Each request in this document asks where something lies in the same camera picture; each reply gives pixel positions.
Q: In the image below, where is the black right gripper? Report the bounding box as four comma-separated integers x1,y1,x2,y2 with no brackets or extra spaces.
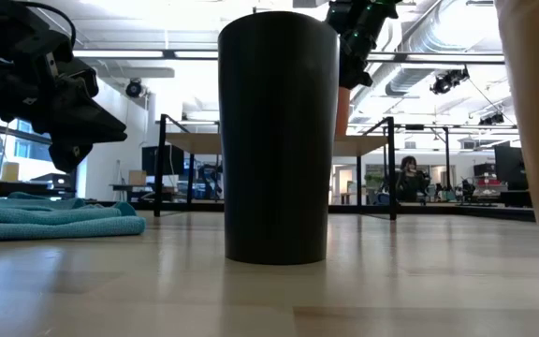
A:
324,0,404,91

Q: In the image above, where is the black cup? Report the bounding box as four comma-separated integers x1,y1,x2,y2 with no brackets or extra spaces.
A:
217,10,341,267

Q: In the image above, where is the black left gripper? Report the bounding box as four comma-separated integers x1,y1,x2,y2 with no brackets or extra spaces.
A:
0,0,128,173

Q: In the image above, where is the round black ceiling fixture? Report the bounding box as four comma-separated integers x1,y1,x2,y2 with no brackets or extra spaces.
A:
124,78,145,99

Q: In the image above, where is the small black ceiling spotlight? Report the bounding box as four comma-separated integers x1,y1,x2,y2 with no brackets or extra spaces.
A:
478,111,505,126

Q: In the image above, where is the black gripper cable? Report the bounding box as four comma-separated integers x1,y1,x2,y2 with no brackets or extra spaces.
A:
16,0,78,48

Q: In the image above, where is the cardboard box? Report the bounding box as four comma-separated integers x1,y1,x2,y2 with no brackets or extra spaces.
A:
127,169,148,187

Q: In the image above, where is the silver ventilation duct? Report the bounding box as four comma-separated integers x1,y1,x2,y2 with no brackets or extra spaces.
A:
384,0,444,97

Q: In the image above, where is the green potted plant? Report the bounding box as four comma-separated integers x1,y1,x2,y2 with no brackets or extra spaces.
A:
365,173,386,205

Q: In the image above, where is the wooden shelf with black legs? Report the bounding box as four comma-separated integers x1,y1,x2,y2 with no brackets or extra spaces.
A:
153,113,398,221

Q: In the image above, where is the person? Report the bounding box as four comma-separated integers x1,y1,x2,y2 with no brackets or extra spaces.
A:
394,154,433,206

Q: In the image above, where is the large black monitor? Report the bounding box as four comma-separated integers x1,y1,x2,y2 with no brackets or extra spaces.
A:
493,144,529,191

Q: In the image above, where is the blue folded cloth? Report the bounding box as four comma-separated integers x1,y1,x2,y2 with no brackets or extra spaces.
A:
0,191,148,243

